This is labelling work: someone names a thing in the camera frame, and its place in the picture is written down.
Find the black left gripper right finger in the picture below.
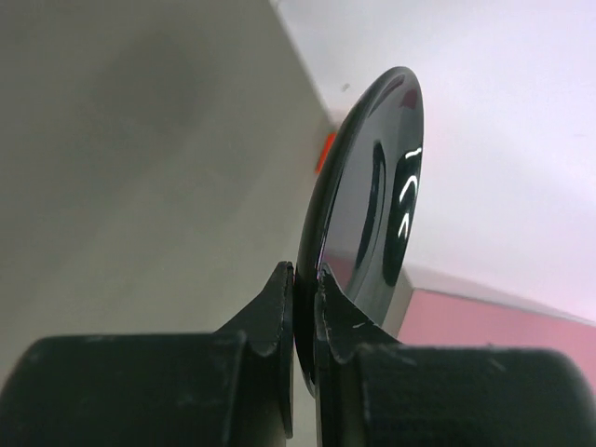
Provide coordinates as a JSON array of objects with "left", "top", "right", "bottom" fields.
[{"left": 314, "top": 269, "right": 595, "bottom": 446}]

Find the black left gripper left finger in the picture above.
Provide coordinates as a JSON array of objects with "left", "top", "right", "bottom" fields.
[{"left": 1, "top": 262, "right": 293, "bottom": 446}]

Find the black glossy plate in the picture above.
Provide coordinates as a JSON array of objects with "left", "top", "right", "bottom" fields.
[{"left": 294, "top": 66, "right": 424, "bottom": 391}]

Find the orange cube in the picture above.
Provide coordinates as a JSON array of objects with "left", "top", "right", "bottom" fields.
[{"left": 315, "top": 132, "right": 336, "bottom": 174}]

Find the pink ring binder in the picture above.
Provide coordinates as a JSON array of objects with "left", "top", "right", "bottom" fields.
[{"left": 392, "top": 271, "right": 595, "bottom": 356}]

